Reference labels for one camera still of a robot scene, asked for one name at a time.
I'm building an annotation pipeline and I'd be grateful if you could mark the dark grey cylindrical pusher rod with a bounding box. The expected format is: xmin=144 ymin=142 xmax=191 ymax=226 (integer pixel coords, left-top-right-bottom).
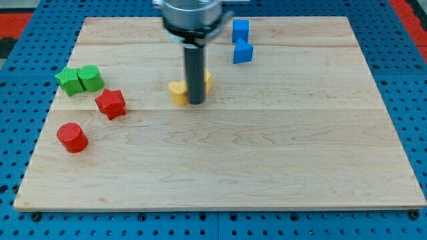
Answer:
xmin=183 ymin=48 xmax=205 ymax=105

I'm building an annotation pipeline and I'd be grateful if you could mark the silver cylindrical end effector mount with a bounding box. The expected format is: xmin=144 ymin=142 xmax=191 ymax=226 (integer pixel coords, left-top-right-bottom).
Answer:
xmin=152 ymin=0 xmax=234 ymax=47

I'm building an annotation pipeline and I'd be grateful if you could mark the blue cube block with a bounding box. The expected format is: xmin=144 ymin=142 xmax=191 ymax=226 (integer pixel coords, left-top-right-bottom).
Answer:
xmin=232 ymin=19 xmax=250 ymax=43

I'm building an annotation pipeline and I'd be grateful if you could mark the yellow heart block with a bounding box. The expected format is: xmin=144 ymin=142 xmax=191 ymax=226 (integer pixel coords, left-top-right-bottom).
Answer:
xmin=167 ymin=69 xmax=212 ymax=106

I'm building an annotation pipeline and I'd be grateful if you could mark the blue triangular prism block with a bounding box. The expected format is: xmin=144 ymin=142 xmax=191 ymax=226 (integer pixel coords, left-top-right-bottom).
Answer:
xmin=233 ymin=39 xmax=254 ymax=64

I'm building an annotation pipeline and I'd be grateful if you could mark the red star block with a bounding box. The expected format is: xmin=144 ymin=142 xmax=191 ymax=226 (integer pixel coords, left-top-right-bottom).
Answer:
xmin=95 ymin=89 xmax=126 ymax=120

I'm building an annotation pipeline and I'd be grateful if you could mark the green cylinder block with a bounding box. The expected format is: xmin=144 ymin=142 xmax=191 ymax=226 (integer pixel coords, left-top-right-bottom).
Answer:
xmin=77 ymin=65 xmax=104 ymax=92

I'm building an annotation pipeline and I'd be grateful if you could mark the light wooden board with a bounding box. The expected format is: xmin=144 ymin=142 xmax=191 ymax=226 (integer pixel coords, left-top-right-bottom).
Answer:
xmin=14 ymin=17 xmax=426 ymax=212

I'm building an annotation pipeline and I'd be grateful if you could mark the green star block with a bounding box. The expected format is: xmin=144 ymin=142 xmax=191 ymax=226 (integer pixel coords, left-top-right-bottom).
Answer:
xmin=54 ymin=67 xmax=85 ymax=97

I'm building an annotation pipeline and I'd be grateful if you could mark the red cylinder block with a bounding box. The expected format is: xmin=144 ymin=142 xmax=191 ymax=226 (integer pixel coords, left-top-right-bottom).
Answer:
xmin=57 ymin=122 xmax=88 ymax=153

